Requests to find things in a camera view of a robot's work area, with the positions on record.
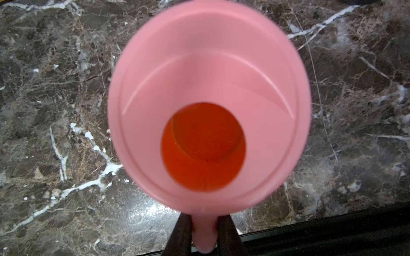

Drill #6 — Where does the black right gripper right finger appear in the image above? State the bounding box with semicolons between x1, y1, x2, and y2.
217;215;249;256

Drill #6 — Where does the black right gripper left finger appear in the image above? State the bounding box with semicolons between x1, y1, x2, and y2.
161;213;193;256

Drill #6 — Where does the pink plastic watering can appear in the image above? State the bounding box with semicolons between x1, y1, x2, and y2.
107;1;311;254

